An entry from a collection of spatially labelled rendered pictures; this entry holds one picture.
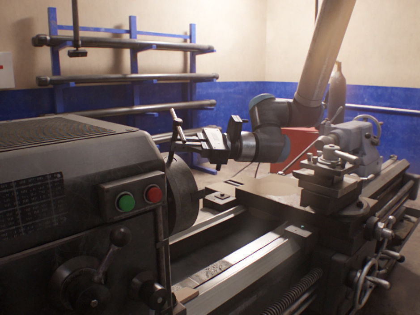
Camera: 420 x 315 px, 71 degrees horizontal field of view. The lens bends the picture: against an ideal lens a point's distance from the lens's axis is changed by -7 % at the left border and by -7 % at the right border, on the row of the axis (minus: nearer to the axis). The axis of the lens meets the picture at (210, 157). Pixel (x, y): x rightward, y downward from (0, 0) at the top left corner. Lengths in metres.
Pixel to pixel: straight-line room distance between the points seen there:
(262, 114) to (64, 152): 0.62
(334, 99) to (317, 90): 3.17
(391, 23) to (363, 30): 0.42
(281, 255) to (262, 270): 0.11
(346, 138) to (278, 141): 1.00
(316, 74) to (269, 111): 0.18
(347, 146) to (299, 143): 2.28
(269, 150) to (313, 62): 0.28
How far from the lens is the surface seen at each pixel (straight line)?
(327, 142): 1.73
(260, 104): 1.00
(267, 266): 1.10
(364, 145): 2.09
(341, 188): 1.18
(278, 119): 1.00
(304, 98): 1.00
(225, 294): 0.97
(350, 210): 1.30
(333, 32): 0.90
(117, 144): 0.60
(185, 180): 0.88
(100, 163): 0.56
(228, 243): 1.43
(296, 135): 4.16
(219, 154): 0.85
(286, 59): 6.07
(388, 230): 1.36
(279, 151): 0.95
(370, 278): 1.26
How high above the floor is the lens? 1.44
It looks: 15 degrees down
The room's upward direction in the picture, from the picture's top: straight up
